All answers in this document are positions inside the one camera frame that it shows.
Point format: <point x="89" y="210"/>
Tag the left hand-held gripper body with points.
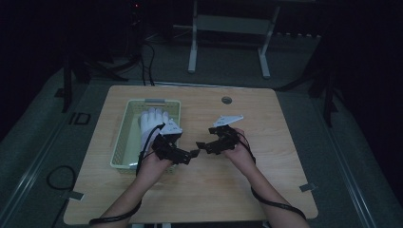
<point x="168" y="147"/>

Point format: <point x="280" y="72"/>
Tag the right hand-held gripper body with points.
<point x="225" y="139"/>

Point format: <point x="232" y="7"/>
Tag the lilac glove with white back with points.
<point x="152" y="123"/>

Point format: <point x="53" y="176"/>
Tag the pale green plastic basket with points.
<point x="130" y="139"/>

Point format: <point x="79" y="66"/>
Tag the person's right hand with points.
<point x="240" y="155"/>

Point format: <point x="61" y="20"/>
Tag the person's left hand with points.
<point x="153" y="169"/>

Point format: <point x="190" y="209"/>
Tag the grey tape piece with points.
<point x="74" y="196"/>
<point x="307" y="187"/>

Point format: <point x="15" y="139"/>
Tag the black equipment stand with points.
<point x="79" y="69"/>
<point x="326" y="91"/>

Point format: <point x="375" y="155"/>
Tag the white metal desk frame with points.
<point x="231" y="25"/>

